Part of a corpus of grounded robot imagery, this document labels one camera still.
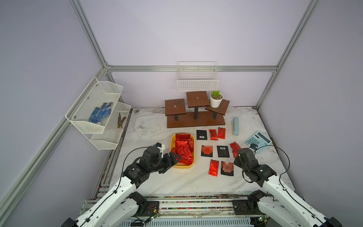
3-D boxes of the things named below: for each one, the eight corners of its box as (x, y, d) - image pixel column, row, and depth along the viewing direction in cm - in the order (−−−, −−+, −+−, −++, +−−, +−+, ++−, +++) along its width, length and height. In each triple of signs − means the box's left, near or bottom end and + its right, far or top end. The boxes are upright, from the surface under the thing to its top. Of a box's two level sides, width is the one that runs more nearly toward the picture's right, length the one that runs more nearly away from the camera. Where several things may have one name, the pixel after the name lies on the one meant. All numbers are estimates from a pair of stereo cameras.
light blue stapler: (231, 136, 106) (233, 131, 101) (231, 120, 116) (233, 116, 111) (237, 137, 105) (239, 132, 101) (236, 121, 115) (238, 116, 111)
